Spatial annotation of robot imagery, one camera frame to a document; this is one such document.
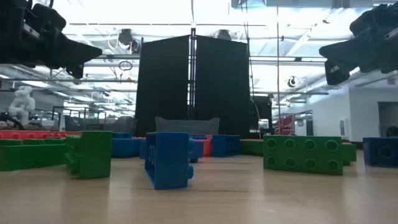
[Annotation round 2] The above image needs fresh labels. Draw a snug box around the white robot figure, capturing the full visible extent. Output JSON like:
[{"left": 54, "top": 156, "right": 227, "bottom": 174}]
[{"left": 8, "top": 86, "right": 36, "bottom": 125}]

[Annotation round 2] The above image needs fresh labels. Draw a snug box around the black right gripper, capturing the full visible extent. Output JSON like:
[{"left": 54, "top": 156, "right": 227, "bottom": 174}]
[{"left": 318, "top": 2, "right": 398, "bottom": 86}]

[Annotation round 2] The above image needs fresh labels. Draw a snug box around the thin vertical metal pole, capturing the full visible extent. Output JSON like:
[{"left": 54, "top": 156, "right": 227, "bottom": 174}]
[{"left": 275, "top": 0, "right": 280, "bottom": 135}]

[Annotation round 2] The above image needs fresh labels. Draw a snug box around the blue 2x4 toy brick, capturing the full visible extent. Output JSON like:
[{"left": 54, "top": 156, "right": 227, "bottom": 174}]
[
  {"left": 211, "top": 134, "right": 241, "bottom": 157},
  {"left": 144, "top": 131, "right": 195, "bottom": 190},
  {"left": 111, "top": 132, "right": 141, "bottom": 158}
]

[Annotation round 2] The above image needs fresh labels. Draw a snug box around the green 2x2 toy brick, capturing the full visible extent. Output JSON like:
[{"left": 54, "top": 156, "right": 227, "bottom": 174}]
[{"left": 341, "top": 142, "right": 358, "bottom": 166}]

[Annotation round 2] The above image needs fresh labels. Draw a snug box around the grey translucent plastic bin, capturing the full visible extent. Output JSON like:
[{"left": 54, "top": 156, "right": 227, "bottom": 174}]
[
  {"left": 65, "top": 114, "right": 137, "bottom": 134},
  {"left": 154, "top": 116, "right": 220, "bottom": 136}
]

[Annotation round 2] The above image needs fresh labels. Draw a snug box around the green 2x4 toy brick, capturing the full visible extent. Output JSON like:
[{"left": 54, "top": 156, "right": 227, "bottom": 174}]
[
  {"left": 262, "top": 134, "right": 344, "bottom": 175},
  {"left": 239, "top": 139, "right": 264, "bottom": 156},
  {"left": 64, "top": 130, "right": 113, "bottom": 180},
  {"left": 0, "top": 136, "right": 67, "bottom": 172}
]

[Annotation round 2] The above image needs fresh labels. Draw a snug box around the red rack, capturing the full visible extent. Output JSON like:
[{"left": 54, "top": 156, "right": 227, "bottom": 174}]
[{"left": 273, "top": 114, "right": 295, "bottom": 135}]

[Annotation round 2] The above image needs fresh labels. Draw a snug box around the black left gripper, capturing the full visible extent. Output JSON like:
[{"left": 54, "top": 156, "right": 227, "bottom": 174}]
[{"left": 0, "top": 0, "right": 103, "bottom": 80}]

